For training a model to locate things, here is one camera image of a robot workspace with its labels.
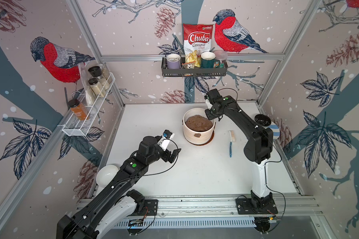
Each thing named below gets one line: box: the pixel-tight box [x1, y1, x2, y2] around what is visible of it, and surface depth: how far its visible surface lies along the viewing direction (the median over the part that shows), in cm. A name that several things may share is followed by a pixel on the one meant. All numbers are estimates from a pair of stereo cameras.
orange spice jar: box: [67, 98, 89, 121], surface depth 68 cm
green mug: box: [200, 51, 221, 69], surface depth 85 cm
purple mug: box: [166, 53, 181, 70], surface depth 85 cm
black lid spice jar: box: [87, 77, 106, 98], surface depth 78 cm
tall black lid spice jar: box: [87, 65, 111, 91], surface depth 81 cm
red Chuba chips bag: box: [182, 23, 214, 56], surface depth 81 cm
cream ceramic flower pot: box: [182, 107, 216, 145], surface depth 95 cm
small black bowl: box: [254, 114, 272, 127], surface depth 105 cm
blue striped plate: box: [265, 120, 281, 140], surface depth 106 cm
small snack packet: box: [181, 61, 195, 70], surface depth 87 cm
